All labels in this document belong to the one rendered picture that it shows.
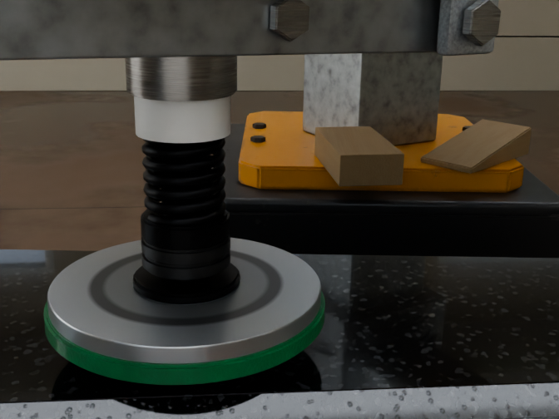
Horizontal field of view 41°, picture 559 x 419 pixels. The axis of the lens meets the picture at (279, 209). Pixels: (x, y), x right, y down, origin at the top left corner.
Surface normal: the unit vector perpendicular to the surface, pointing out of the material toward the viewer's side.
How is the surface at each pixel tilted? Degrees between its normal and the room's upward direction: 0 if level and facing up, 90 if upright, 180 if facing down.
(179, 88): 90
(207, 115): 90
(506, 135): 11
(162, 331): 0
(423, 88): 90
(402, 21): 90
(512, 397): 45
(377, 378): 0
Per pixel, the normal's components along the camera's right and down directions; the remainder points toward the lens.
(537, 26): 0.11, 0.32
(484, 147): -0.12, -0.89
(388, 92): 0.50, 0.28
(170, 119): -0.15, 0.31
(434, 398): 0.08, -0.45
